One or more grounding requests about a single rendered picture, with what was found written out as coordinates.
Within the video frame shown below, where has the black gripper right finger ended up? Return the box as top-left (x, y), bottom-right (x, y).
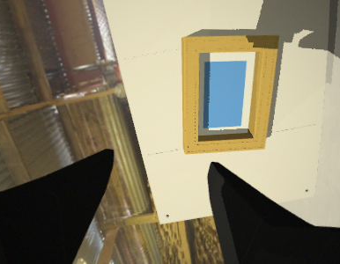
top-left (208, 162), bottom-right (340, 264)

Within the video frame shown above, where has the wooden picture frame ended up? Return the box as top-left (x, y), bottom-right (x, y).
top-left (181, 35), bottom-right (279, 155)

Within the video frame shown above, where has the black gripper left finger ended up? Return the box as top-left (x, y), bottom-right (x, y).
top-left (0, 149), bottom-right (114, 264)

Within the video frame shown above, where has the cream wall panel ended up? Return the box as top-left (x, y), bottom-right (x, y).
top-left (103, 0), bottom-right (330, 224)

